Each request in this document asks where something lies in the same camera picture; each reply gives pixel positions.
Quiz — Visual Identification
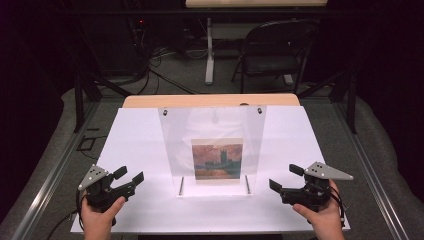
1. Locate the person's right hand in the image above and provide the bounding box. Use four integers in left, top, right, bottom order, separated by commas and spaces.
292, 179, 344, 233

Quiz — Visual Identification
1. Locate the black folding chair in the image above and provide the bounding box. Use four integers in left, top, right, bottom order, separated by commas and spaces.
231, 19, 318, 95

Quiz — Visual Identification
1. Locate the white board sheet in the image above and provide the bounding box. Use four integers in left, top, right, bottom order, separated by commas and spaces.
70, 105, 351, 234

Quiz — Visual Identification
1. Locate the pale desk top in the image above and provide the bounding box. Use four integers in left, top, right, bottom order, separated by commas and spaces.
184, 0, 329, 9

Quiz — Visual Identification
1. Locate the light wooden table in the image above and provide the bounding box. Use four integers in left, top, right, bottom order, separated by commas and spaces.
122, 93, 301, 109

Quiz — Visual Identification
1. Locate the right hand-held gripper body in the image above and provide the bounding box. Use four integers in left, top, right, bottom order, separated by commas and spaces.
280, 161, 354, 213

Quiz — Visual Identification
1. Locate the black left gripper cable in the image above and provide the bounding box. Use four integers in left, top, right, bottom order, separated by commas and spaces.
45, 190, 85, 240

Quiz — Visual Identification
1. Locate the bundle of floor cables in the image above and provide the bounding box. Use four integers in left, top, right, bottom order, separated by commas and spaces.
131, 19, 204, 96

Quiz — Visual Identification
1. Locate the dark cabinet with red light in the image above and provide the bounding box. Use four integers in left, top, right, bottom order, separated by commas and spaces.
78, 13, 149, 76

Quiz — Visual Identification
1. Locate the aluminium rail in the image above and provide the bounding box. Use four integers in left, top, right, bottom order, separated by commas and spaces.
333, 99, 412, 240
11, 99, 101, 240

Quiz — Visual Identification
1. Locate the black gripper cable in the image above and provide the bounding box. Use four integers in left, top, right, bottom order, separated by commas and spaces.
329, 185, 348, 228
45, 190, 85, 240

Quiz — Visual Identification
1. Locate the black metal stand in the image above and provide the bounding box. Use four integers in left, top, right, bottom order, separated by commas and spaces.
72, 63, 134, 134
296, 64, 358, 135

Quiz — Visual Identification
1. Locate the person's left hand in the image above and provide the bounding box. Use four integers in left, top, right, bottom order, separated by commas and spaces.
80, 195, 127, 233

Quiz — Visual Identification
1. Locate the white desk leg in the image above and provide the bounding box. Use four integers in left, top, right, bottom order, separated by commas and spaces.
204, 18, 216, 86

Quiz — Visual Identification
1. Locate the clear acrylic photo frame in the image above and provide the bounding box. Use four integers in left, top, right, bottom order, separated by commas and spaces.
157, 105, 268, 198

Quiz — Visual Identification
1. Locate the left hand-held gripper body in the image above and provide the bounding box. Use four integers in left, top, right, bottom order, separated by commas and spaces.
77, 164, 138, 214

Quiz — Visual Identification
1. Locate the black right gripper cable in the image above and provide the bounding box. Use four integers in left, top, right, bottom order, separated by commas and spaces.
329, 185, 348, 228

